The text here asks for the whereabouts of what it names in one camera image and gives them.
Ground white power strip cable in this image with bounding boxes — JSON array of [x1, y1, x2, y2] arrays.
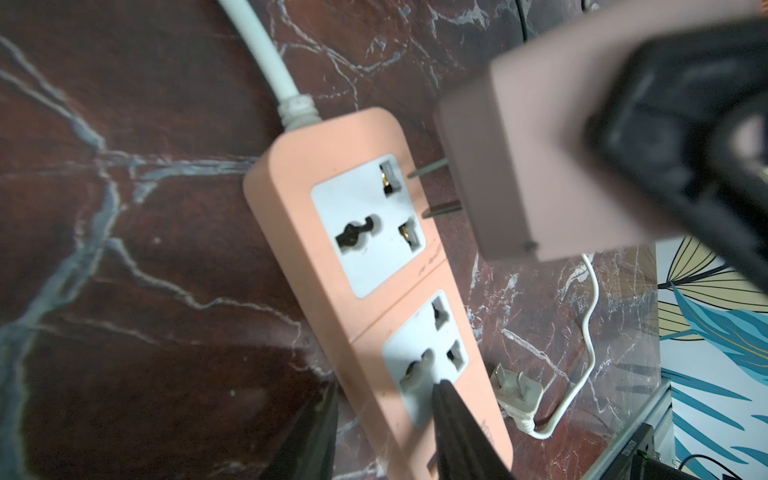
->
[[215, 0, 324, 133]]

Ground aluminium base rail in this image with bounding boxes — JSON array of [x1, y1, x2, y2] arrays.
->
[[581, 377, 768, 480]]

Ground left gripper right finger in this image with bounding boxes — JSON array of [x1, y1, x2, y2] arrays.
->
[[432, 380, 510, 479]]

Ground pink power strip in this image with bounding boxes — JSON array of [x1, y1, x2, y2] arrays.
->
[[243, 108, 513, 479]]

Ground pink plug adapter cube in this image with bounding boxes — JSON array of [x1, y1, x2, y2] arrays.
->
[[425, 1, 760, 262]]

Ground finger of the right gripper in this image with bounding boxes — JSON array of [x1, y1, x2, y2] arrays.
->
[[585, 17, 767, 291]]

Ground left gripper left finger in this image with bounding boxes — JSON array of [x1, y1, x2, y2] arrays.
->
[[259, 381, 339, 479]]

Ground white fan cable with plug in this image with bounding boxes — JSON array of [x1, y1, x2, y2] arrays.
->
[[490, 251, 601, 441]]

